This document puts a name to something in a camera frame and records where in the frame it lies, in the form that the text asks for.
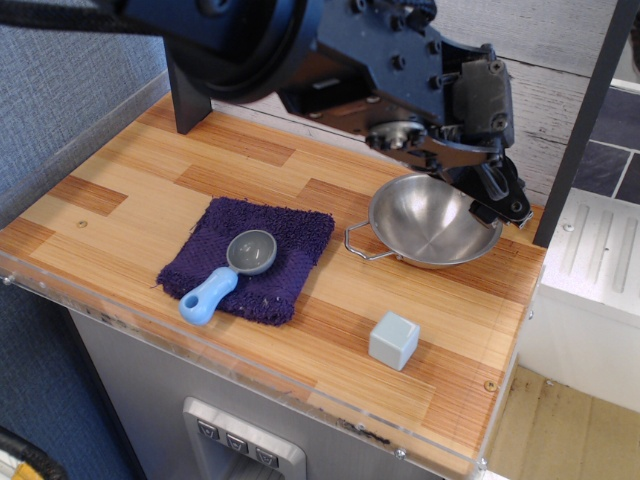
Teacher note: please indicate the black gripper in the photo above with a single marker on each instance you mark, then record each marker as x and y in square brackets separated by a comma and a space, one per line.
[374, 70]

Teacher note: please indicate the blue grey measuring spoon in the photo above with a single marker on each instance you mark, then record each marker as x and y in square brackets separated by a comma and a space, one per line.
[250, 253]

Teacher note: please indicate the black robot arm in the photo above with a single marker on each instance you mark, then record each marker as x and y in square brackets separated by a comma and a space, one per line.
[234, 51]

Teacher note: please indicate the purple towel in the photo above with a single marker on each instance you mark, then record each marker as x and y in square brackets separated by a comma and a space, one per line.
[268, 298]

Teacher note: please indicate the light grey cube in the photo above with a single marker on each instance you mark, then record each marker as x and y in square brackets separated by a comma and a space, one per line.
[393, 340]

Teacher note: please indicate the white toy sink unit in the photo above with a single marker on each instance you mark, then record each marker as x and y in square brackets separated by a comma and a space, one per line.
[583, 325]

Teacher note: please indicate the silver dispenser panel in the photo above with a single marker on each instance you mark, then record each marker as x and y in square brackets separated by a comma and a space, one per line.
[227, 447]

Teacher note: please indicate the clear acrylic table edge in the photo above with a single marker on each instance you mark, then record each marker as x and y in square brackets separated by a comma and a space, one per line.
[311, 382]

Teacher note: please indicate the steel bowl with handles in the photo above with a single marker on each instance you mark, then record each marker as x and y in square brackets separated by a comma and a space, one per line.
[425, 223]

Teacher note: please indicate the dark grey right post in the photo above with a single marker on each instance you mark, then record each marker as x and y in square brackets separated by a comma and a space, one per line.
[605, 66]

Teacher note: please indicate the dark grey post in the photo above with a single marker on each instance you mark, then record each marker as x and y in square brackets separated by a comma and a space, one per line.
[605, 66]
[190, 105]

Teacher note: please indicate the dark grey left post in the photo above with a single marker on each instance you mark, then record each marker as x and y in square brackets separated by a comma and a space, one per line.
[190, 105]

